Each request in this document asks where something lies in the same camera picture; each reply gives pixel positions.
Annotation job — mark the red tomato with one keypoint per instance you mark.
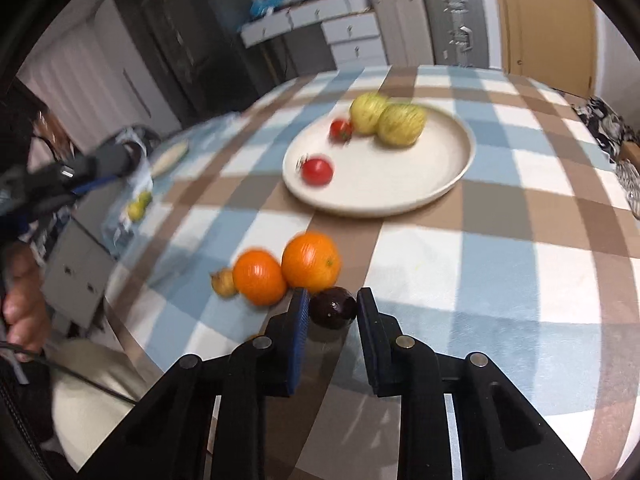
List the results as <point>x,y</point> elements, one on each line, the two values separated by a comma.
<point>317,171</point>
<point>341,130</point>

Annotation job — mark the orange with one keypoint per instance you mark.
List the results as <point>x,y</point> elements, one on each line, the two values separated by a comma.
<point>311,261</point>
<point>259,278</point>

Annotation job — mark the dark wardrobe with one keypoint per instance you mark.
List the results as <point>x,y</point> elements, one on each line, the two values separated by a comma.
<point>145,35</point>

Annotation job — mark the white suitcase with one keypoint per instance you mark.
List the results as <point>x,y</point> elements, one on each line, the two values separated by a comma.
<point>400,25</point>

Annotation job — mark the cream round plate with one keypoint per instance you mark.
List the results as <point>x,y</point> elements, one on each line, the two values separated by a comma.
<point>390,180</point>

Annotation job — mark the blue plastic bag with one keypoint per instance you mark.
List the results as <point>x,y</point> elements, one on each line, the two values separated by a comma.
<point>267,5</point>

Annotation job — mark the person's left hand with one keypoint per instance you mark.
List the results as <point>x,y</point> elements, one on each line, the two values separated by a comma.
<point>25,305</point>

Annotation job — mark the small beige plate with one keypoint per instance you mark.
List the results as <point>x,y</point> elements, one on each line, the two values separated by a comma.
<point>170,157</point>

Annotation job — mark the grey suitcase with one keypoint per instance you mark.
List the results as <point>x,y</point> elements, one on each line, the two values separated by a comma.
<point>455,25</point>

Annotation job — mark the tan wooden door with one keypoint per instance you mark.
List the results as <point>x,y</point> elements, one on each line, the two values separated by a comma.
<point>545,25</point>

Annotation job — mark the grey box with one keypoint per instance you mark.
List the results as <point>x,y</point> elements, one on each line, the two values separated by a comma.
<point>75,272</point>

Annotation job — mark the pile of loose shoes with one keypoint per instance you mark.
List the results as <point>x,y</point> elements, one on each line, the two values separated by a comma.
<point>605,120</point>

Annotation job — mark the small brown fruit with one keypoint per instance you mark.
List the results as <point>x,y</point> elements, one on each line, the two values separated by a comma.
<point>223,283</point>

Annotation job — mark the grey fridge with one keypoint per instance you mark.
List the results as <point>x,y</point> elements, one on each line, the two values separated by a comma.
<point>210,40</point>

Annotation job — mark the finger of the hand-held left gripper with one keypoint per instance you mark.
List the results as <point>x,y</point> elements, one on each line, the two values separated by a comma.
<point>117,160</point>

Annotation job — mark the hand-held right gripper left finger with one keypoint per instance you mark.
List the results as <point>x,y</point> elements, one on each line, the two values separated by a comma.
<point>298,345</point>

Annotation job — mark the dark purple plum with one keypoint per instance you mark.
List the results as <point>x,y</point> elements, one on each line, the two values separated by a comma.
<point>332,307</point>

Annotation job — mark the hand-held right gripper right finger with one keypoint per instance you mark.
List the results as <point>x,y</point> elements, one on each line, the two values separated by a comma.
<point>367,340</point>

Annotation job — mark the green yellow guava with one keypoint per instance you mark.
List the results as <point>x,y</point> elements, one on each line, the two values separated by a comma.
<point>402,125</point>

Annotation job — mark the white desk with drawers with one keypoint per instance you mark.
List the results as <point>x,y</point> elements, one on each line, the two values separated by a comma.
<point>350,30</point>

